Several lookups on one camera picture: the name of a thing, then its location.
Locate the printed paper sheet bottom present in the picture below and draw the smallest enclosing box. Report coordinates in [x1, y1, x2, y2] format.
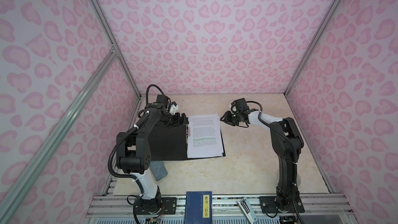
[187, 114, 225, 159]

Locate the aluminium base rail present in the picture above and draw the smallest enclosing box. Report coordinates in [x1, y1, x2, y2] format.
[84, 194, 358, 224]

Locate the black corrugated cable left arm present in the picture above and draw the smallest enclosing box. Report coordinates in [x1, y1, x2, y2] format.
[107, 84, 172, 224]

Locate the aluminium frame post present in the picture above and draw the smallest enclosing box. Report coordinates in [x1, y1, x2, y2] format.
[88, 0, 142, 98]
[284, 0, 344, 97]

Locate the blue book yellow label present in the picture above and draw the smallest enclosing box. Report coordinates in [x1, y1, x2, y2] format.
[184, 191, 212, 224]

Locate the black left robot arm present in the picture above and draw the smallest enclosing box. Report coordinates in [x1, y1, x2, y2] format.
[108, 101, 189, 214]

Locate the white clip on rail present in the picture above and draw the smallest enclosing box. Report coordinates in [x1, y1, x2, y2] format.
[237, 197, 257, 224]

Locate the aluminium frame post right rear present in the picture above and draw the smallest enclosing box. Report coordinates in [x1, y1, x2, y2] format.
[284, 0, 344, 97]

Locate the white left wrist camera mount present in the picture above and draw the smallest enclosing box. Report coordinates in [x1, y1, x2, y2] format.
[169, 102, 179, 115]

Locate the grey sponge eraser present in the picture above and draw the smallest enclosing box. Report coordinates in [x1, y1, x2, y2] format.
[150, 161, 168, 181]

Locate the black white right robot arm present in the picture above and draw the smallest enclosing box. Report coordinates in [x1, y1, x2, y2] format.
[220, 98, 304, 214]

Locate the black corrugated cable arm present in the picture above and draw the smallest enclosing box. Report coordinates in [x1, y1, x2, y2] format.
[245, 100, 305, 224]
[107, 84, 172, 224]

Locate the teal folder with black inside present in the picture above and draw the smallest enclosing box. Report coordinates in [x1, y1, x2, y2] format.
[136, 116, 226, 162]

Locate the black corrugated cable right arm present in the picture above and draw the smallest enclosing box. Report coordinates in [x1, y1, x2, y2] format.
[245, 100, 305, 224]

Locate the aluminium diagonal frame bar left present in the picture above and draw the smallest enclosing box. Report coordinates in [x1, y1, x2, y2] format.
[1, 51, 119, 224]

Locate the aluminium frame post left rear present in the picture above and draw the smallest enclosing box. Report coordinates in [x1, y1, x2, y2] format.
[88, 0, 142, 98]

